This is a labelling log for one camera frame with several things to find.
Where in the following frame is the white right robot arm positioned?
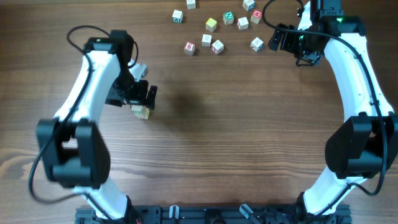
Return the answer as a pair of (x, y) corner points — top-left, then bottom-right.
(268, 1), (397, 221)

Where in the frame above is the yellow S letter block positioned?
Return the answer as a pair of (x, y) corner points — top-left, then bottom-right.
(206, 18), (217, 32)

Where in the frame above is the blue X letter block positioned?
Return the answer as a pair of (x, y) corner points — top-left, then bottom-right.
(250, 37), (264, 52)

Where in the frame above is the red M letter block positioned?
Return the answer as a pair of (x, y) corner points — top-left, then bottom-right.
(201, 34), (212, 47)

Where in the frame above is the red 6 number block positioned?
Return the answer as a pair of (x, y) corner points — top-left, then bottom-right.
(184, 42), (195, 55)

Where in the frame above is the green N letter block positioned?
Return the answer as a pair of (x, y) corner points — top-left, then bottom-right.
(223, 11), (234, 25)

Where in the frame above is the green A letter block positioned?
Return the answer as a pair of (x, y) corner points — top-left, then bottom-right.
(172, 10), (183, 24)

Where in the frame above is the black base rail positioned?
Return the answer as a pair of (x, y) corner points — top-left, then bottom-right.
(75, 203), (352, 224)

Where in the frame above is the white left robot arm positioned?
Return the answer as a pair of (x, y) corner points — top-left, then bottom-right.
(35, 30), (157, 223)

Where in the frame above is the plain wooden picture block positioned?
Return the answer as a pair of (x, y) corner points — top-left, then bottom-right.
(238, 17), (249, 30)

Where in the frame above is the red W letter block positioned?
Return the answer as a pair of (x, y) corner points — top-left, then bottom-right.
(251, 9), (262, 24)

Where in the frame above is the leaf picture wooden block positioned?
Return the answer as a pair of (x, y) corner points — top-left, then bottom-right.
(211, 40), (224, 54)

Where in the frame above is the plain L letter block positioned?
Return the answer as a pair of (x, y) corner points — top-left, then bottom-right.
(186, 0), (196, 9)

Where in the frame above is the green Z letter block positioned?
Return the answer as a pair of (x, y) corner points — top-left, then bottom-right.
(130, 105), (147, 115)

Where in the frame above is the blue letter wooden block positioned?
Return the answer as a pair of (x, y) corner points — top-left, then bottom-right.
(243, 0), (256, 12)

